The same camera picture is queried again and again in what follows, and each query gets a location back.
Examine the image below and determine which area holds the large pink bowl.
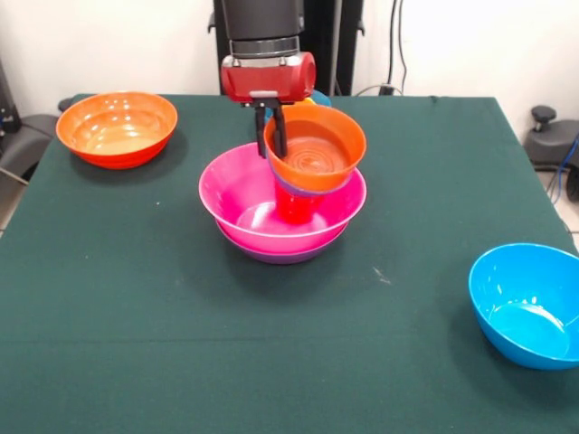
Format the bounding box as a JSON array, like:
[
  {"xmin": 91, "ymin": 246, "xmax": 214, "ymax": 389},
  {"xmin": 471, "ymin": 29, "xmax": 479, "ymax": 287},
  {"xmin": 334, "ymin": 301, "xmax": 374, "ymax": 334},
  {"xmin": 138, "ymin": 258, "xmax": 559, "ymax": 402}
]
[{"xmin": 197, "ymin": 141, "xmax": 369, "ymax": 255}]

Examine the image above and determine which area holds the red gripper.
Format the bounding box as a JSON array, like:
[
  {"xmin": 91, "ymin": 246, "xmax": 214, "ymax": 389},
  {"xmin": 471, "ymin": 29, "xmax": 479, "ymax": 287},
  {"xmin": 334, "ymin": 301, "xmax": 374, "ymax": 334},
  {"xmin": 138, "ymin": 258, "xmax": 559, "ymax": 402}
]
[{"xmin": 220, "ymin": 51, "xmax": 318, "ymax": 160}]

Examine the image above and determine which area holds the red cup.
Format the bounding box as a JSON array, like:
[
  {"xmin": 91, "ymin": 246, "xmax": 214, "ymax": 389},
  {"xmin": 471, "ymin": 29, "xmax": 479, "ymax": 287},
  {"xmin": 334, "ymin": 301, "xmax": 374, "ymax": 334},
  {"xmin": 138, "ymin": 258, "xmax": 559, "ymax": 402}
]
[{"xmin": 274, "ymin": 180, "xmax": 325, "ymax": 226}]

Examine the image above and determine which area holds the blue cable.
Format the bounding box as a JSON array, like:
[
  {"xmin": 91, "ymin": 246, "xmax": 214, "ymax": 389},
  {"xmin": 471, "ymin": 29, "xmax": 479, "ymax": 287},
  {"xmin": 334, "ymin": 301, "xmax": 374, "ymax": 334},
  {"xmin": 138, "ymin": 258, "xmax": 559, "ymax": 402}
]
[{"xmin": 546, "ymin": 135, "xmax": 579, "ymax": 239}]

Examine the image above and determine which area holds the dark green table cloth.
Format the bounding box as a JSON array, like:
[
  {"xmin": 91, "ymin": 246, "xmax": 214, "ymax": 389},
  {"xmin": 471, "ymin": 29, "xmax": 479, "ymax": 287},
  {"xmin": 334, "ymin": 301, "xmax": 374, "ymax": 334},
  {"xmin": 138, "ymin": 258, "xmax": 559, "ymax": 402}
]
[{"xmin": 0, "ymin": 93, "xmax": 579, "ymax": 434}]

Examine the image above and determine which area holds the purple bowl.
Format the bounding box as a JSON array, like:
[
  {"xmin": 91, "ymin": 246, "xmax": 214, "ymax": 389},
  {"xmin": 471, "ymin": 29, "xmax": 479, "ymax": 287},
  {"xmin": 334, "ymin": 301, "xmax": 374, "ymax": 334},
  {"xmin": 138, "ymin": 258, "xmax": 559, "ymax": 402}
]
[{"xmin": 215, "ymin": 220, "xmax": 350, "ymax": 266}]

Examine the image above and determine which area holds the large orange bowl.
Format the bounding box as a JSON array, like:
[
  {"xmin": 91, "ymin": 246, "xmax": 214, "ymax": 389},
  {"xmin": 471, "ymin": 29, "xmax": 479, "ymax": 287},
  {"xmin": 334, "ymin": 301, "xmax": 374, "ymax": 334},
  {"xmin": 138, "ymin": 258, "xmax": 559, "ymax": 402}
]
[{"xmin": 55, "ymin": 90, "xmax": 179, "ymax": 171}]

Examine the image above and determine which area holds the black hanging cable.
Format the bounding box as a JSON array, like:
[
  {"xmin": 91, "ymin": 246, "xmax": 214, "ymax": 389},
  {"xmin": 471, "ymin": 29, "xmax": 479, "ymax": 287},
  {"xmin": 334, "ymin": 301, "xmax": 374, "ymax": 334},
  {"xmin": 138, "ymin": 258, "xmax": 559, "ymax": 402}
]
[{"xmin": 355, "ymin": 0, "xmax": 409, "ymax": 97}]

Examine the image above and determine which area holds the small orange bowl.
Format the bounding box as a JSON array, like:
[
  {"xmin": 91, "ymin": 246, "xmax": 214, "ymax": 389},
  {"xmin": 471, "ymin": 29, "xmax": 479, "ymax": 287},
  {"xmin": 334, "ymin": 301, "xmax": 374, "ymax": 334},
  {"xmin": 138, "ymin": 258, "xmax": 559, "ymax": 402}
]
[{"xmin": 263, "ymin": 104, "xmax": 368, "ymax": 193}]

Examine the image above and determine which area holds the small dark blue bowl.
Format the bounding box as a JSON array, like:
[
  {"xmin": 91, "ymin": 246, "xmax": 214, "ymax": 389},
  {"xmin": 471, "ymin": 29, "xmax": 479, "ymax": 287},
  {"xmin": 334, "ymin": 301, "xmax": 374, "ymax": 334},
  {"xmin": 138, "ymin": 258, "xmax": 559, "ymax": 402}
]
[{"xmin": 265, "ymin": 151, "xmax": 355, "ymax": 199}]

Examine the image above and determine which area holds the large light blue bowl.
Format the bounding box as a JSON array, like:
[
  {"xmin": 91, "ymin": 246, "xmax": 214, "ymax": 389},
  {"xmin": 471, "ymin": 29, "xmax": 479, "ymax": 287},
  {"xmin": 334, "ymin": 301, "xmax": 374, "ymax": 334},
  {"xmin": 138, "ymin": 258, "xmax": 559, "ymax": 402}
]
[{"xmin": 468, "ymin": 242, "xmax": 579, "ymax": 372}]

